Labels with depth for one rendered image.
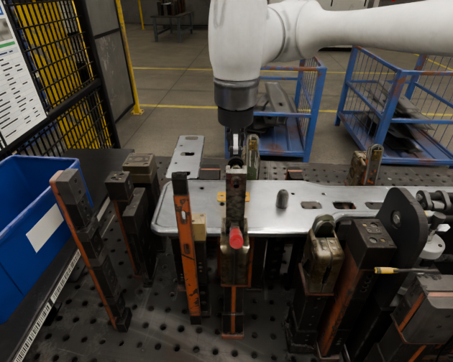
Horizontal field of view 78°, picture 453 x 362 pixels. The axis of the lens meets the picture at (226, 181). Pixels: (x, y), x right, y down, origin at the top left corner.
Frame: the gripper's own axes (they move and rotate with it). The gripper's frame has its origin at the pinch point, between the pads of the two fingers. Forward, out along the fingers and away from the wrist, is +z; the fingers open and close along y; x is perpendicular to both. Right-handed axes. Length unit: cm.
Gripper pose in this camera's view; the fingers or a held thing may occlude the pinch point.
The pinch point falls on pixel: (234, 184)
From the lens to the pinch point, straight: 69.7
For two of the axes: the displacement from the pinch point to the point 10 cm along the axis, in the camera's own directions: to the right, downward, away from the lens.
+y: 0.1, -5.7, 8.2
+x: -10.0, -0.1, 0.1
